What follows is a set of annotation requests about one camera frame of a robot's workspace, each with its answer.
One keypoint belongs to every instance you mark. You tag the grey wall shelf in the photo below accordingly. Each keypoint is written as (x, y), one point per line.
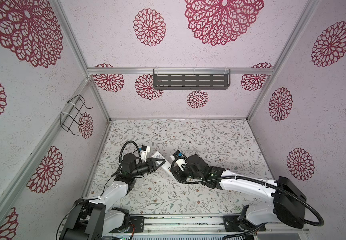
(191, 81)

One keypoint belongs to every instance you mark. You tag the black wire wall rack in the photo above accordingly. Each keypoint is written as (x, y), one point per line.
(77, 121)

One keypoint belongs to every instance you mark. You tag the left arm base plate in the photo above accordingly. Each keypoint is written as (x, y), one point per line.
(134, 224)

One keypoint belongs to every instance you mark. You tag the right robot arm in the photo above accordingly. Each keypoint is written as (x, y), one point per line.
(273, 207)

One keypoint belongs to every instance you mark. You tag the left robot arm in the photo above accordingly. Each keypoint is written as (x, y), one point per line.
(90, 219)

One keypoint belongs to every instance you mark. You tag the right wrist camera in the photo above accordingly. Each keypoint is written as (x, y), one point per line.
(180, 159)

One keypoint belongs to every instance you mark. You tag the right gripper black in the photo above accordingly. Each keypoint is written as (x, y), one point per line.
(179, 174)

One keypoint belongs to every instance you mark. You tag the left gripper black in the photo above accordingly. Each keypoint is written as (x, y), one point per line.
(151, 165)

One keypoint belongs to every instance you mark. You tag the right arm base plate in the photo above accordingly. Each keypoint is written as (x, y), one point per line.
(232, 223)

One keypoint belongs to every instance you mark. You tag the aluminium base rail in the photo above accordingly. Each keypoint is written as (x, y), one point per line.
(174, 225)

